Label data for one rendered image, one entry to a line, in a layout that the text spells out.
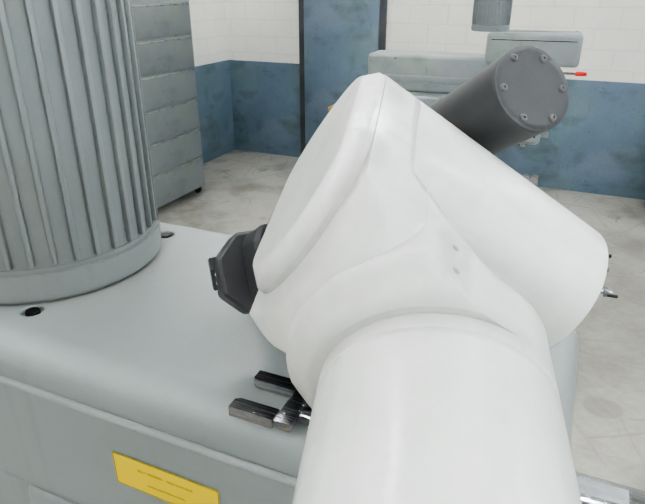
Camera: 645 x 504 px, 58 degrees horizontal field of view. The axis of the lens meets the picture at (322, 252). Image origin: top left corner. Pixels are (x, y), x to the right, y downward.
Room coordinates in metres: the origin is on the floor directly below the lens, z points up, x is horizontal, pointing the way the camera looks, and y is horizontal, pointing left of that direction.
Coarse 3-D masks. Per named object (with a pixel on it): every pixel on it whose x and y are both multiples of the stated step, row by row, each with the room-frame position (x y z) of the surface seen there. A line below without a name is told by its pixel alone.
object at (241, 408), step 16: (256, 384) 0.31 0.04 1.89; (272, 384) 0.30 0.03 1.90; (288, 384) 0.30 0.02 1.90; (240, 400) 0.29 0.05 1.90; (288, 400) 0.29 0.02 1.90; (304, 400) 0.29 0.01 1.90; (240, 416) 0.28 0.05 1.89; (256, 416) 0.27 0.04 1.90; (272, 416) 0.27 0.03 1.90; (288, 416) 0.27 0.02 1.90; (304, 416) 0.27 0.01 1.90; (592, 480) 0.22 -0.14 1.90; (592, 496) 0.21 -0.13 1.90; (608, 496) 0.21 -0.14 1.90; (624, 496) 0.21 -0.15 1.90; (640, 496) 0.21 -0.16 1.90
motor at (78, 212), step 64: (0, 0) 0.42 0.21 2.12; (64, 0) 0.45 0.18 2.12; (128, 0) 0.52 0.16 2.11; (0, 64) 0.42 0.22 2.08; (64, 64) 0.44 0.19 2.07; (128, 64) 0.50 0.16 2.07; (0, 128) 0.41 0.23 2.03; (64, 128) 0.44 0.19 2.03; (128, 128) 0.48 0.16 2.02; (0, 192) 0.42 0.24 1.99; (64, 192) 0.43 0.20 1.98; (128, 192) 0.48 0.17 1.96; (0, 256) 0.42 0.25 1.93; (64, 256) 0.43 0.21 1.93; (128, 256) 0.46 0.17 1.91
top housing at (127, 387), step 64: (192, 256) 0.51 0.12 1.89; (0, 320) 0.39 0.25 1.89; (64, 320) 0.39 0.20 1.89; (128, 320) 0.39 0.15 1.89; (192, 320) 0.39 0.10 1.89; (0, 384) 0.36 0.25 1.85; (64, 384) 0.34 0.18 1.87; (128, 384) 0.32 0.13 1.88; (192, 384) 0.31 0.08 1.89; (0, 448) 0.37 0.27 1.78; (64, 448) 0.34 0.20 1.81; (128, 448) 0.31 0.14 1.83; (192, 448) 0.29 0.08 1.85; (256, 448) 0.27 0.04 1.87
